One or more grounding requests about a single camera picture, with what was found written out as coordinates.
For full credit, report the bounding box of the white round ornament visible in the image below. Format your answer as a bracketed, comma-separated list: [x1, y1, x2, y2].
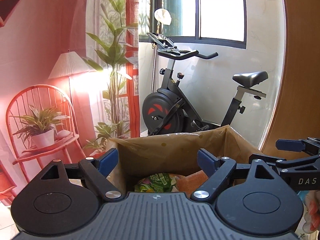
[154, 8, 172, 25]

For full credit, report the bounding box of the black exercise bike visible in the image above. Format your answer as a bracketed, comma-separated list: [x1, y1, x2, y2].
[141, 31, 270, 137]

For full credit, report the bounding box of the printed room backdrop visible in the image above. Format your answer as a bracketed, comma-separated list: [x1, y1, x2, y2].
[1, 0, 140, 205]

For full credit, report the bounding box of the wooden headboard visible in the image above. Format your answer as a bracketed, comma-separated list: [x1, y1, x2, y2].
[261, 0, 319, 159]

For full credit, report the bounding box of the brown cardboard box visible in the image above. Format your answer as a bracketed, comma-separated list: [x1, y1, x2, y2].
[107, 126, 260, 194]

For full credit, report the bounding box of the gloved operator hand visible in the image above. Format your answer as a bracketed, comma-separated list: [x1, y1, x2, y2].
[303, 190, 319, 233]

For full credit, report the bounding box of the green vegetable chips bag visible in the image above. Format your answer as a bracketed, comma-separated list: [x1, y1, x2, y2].
[135, 173, 180, 193]

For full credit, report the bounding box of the orange wafer packet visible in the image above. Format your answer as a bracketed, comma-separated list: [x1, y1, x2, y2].
[175, 170, 208, 198]

